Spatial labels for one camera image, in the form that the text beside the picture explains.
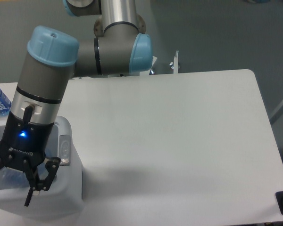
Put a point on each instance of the clear plastic bottle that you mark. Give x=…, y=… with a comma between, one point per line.
x=10, y=179

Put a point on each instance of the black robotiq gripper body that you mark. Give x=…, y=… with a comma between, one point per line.
x=23, y=142

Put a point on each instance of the white trash can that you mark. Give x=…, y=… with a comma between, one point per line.
x=65, y=194

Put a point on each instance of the white right base bracket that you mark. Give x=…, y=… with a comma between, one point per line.
x=174, y=66

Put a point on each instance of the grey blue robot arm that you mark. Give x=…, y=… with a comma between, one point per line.
x=52, y=59

